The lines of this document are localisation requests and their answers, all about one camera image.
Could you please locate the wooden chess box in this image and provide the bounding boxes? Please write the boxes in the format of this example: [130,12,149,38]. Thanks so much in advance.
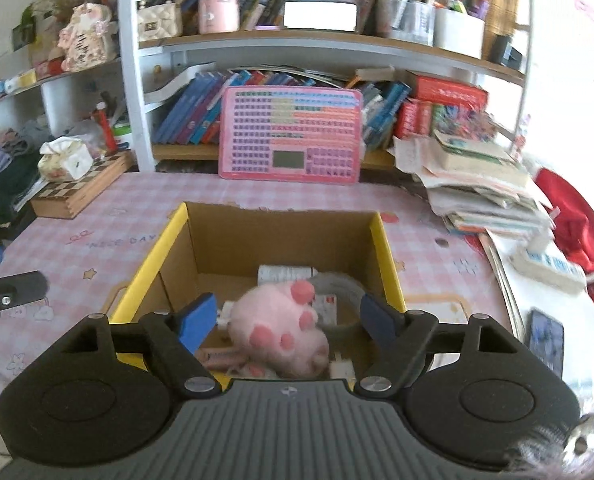
[29,150,136,220]

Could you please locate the colourful acrylic figures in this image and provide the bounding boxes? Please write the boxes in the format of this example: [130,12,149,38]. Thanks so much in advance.
[429,105,498,143]

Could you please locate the clear pen holder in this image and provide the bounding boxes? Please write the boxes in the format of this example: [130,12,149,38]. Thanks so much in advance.
[377,0,435,46]

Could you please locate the pink plush pig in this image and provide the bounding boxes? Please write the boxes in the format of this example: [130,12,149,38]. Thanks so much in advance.
[227,280,330,380]

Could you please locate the red bottle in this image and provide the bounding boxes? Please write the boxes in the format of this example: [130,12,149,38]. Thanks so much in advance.
[93,102,118,156]

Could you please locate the green plant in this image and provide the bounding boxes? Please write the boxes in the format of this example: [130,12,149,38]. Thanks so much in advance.
[12,0,78,51]

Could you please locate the clear tape roll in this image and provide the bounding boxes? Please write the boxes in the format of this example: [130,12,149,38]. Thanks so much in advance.
[309,271,373,346]

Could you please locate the thick red book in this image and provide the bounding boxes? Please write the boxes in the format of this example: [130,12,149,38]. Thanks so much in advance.
[407,71,489,111]

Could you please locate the grey fluffy cuff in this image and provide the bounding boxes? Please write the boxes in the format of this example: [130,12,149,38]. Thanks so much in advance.
[507,410,594,480]

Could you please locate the red standing books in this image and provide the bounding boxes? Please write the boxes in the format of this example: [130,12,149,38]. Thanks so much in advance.
[393,99,435,141]

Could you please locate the tan book row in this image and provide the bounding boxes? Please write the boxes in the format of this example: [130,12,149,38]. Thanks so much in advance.
[481,0,522,61]

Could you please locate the yellow cardboard box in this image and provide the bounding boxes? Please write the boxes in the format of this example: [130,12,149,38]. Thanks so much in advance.
[99,201,408,391]

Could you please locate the white pen holder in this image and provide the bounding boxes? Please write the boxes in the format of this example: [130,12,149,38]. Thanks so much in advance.
[433,0,487,59]

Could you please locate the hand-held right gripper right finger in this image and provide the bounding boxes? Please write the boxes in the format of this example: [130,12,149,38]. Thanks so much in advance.
[353,294,528,398]

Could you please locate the row of blue books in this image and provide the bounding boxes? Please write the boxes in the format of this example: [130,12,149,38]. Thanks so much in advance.
[153,70,278,146]

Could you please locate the red cloth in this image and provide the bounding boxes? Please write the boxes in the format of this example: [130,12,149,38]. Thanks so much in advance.
[533,167,594,316]

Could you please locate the white power strip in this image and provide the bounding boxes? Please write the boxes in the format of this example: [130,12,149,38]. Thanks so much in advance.
[510,247,587,293]

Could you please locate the white blue tube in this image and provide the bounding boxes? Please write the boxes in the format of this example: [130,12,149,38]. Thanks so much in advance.
[257,264,319,286]

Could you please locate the shelf of small packs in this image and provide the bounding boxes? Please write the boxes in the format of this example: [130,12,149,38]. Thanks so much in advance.
[0,67,40,106]

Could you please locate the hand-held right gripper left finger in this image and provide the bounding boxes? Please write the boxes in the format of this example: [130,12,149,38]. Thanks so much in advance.
[52,294,228,398]

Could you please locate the stack of papers and books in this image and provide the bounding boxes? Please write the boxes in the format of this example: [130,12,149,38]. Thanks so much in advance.
[392,130,555,236]

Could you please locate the beige pearl handbag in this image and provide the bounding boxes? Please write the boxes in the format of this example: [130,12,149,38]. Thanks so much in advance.
[137,0,184,42]

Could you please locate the floral tissue pack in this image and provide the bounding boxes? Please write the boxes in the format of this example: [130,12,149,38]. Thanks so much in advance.
[37,136,94,182]

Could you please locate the smartphone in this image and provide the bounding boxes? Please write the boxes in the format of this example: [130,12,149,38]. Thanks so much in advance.
[526,309,565,378]

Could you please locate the green white jar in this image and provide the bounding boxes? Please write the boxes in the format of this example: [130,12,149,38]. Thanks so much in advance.
[111,120,134,153]

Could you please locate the pile of clothes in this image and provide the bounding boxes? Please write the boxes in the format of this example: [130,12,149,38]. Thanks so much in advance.
[0,125,45,226]

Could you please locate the black box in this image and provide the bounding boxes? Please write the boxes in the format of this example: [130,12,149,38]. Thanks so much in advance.
[491,34,525,68]

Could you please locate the pink toy keyboard tablet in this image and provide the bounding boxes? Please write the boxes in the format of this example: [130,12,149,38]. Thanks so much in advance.
[218,85,364,184]

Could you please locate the leaning blue books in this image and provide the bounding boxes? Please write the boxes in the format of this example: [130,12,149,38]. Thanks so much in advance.
[362,80,412,151]

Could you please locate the white paper sheets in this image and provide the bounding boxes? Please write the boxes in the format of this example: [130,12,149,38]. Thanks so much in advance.
[480,230,594,386]

